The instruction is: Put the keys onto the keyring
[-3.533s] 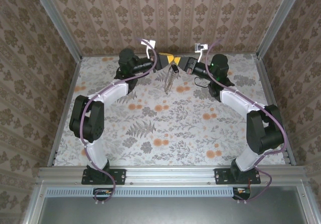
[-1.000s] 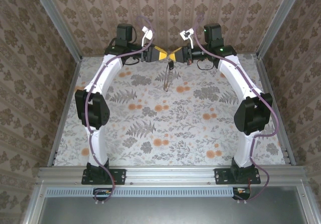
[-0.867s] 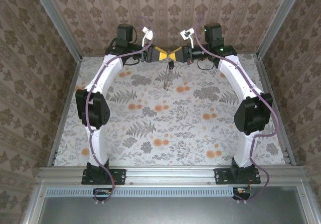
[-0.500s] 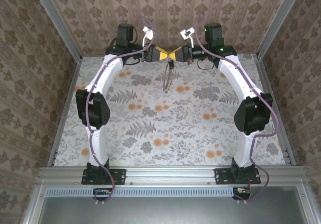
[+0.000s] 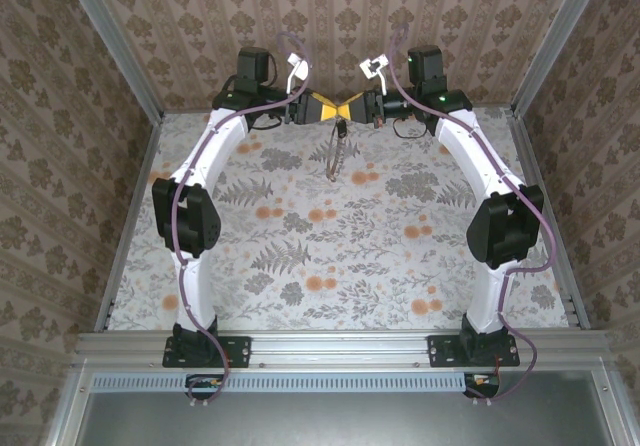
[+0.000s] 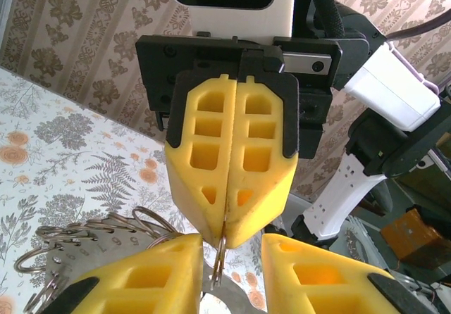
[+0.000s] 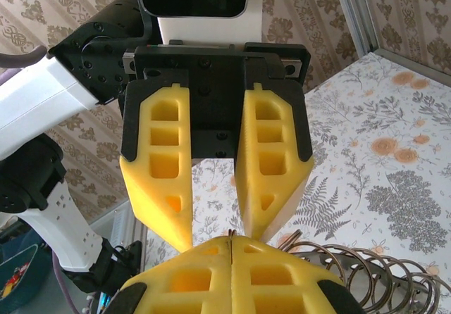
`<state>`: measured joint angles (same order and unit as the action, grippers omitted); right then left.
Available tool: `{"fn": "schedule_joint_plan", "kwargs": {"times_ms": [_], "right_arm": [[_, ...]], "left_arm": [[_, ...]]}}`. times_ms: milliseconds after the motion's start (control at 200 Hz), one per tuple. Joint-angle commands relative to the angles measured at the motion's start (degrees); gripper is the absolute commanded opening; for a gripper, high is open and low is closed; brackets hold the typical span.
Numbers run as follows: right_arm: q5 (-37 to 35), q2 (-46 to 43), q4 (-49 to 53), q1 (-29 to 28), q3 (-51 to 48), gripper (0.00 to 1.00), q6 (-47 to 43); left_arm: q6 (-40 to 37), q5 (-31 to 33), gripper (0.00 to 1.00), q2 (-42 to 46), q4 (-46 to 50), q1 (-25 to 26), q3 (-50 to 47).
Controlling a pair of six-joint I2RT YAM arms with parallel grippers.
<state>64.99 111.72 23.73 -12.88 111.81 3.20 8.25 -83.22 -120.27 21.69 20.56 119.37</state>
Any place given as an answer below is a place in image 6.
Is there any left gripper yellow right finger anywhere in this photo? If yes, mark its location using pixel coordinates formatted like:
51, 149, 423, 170
261, 232, 438, 314

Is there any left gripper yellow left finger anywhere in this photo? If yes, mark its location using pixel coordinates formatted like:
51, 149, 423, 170
26, 232, 205, 314

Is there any metal band with keyrings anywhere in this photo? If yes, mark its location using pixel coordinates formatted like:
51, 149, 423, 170
13, 206, 268, 314

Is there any floral patterned table cover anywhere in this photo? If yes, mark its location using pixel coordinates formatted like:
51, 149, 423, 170
0, 65, 293, 314

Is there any orange cardboard box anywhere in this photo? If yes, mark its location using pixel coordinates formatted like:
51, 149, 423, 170
380, 208, 451, 271

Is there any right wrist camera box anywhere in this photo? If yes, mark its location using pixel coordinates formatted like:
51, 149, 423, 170
168, 0, 295, 42

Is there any aluminium corner post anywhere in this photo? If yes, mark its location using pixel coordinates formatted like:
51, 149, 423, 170
0, 0, 18, 61

